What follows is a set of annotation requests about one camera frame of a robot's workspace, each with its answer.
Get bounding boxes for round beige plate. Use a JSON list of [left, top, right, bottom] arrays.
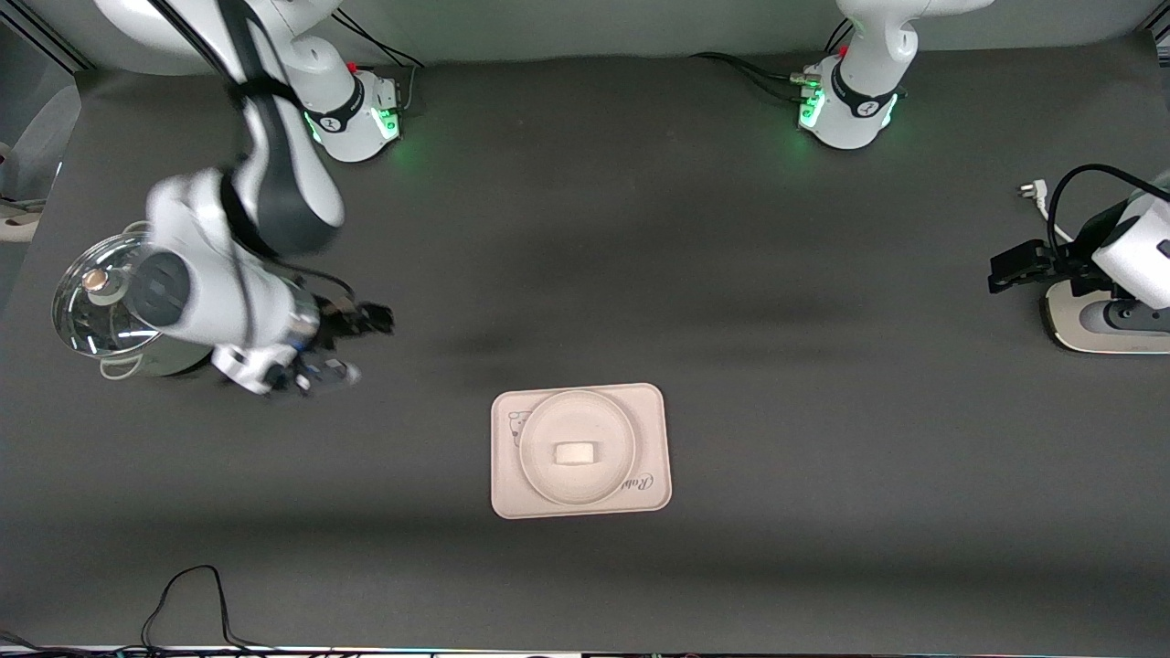
[[518, 389, 636, 506]]

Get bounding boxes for beige rectangular rabbit tray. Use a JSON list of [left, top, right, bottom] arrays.
[[491, 383, 673, 520]]

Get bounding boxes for cream white toaster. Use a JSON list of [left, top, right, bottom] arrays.
[[1045, 279, 1170, 355]]

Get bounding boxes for pale green cooking pot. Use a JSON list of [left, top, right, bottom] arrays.
[[52, 221, 220, 380]]

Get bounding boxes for glass pot lid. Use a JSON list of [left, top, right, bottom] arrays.
[[52, 231, 161, 357]]

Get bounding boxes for white toaster power cord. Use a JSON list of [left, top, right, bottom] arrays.
[[1017, 180, 1066, 240]]

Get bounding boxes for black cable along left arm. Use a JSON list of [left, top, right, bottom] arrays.
[[1049, 164, 1170, 248]]

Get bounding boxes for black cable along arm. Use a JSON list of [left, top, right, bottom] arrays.
[[1049, 164, 1170, 248], [151, 0, 359, 307]]

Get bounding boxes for black right arm base cables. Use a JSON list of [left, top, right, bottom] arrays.
[[334, 9, 431, 115]]

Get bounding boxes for black arm base cables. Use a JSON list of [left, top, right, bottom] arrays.
[[690, 18, 851, 101], [334, 9, 431, 115]]

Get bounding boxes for black cable on table edge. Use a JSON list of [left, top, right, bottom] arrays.
[[142, 565, 275, 654]]

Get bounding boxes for black cable along right arm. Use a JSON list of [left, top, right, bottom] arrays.
[[151, 0, 359, 307]]

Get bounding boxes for black left arm base cables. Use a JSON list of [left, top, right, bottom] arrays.
[[690, 18, 851, 101]]

